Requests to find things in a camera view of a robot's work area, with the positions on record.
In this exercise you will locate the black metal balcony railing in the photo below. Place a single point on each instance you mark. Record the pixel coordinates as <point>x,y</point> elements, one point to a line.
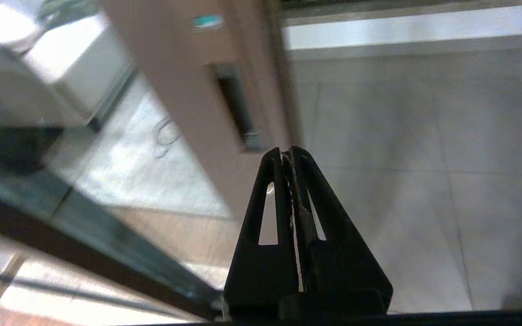
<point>315,2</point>

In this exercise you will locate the brown framed fixed glass panel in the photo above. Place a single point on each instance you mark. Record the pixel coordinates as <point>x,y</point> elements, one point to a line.
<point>84,256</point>

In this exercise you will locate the brown framed sliding glass door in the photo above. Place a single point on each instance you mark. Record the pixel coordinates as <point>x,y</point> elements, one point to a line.
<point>175,90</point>

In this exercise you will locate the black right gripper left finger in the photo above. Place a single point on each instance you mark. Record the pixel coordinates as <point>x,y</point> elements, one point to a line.
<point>265,271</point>

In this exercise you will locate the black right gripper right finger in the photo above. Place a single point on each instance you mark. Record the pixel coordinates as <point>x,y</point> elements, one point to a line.
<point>342,267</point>

